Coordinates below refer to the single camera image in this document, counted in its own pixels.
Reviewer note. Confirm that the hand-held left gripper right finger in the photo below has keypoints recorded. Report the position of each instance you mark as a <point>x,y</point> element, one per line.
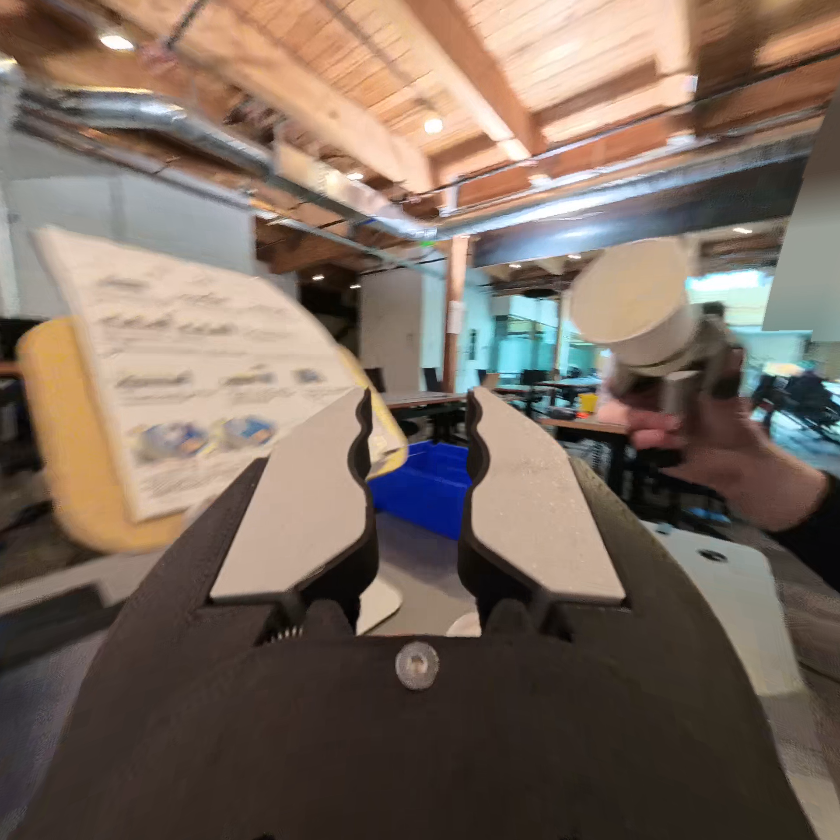
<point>538,512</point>

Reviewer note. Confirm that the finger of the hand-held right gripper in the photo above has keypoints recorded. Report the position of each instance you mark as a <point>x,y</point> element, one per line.
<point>633,382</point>
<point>712,341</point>

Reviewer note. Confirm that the person's right hand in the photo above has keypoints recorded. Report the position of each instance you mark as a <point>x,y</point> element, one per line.
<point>741,459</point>

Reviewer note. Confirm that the person's right forearm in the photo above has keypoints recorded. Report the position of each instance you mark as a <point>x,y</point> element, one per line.
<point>817,525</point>

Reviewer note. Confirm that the printed instruction sheet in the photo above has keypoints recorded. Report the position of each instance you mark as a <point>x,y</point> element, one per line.
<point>197,341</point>

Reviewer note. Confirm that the white paper cup green band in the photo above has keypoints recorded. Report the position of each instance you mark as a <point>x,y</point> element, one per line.
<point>630,302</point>

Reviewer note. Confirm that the silver ventilation duct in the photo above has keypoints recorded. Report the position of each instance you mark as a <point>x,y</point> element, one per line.
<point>164,121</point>

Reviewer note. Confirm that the grey desk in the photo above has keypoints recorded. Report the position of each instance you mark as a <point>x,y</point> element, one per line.
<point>420,584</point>

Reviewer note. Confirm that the wooden column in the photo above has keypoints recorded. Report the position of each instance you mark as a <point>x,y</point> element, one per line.
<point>457,315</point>

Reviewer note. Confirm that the white document stand wooden board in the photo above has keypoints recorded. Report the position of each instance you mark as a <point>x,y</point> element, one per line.
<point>59,426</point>

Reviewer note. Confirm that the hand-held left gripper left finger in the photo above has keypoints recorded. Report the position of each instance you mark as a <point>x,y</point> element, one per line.
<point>295,512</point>

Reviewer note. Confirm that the deep blue plastic bin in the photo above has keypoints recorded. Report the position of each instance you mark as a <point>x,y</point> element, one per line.
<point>426,485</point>

